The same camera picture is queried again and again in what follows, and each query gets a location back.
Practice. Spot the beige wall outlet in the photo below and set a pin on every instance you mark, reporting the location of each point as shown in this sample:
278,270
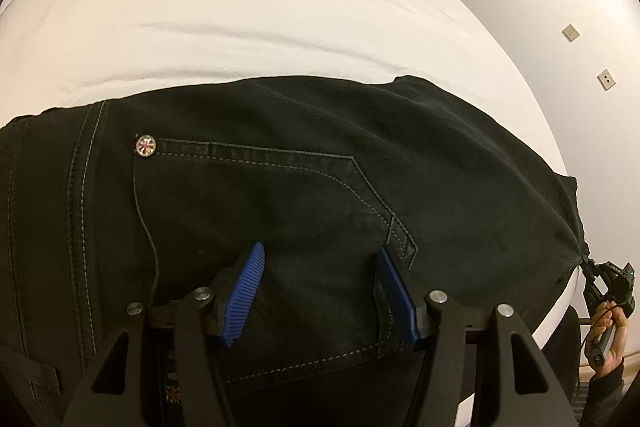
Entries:
606,80

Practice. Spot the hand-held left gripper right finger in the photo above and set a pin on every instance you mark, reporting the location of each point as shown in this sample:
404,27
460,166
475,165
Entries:
397,297

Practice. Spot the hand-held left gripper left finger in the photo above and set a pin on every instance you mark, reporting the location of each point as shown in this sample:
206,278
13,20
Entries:
245,292

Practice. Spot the person's right hand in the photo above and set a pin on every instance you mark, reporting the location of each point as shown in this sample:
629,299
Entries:
620,332

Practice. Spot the beige wall switch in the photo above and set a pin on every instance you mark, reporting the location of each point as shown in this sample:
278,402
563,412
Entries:
571,33

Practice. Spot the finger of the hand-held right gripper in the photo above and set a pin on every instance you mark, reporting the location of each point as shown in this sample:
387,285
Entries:
592,263
588,284

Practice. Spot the black denim pants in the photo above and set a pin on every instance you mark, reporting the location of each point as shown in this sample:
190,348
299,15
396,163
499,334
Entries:
300,187

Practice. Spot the bed with white sheet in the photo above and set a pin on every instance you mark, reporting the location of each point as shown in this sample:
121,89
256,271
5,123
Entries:
250,7

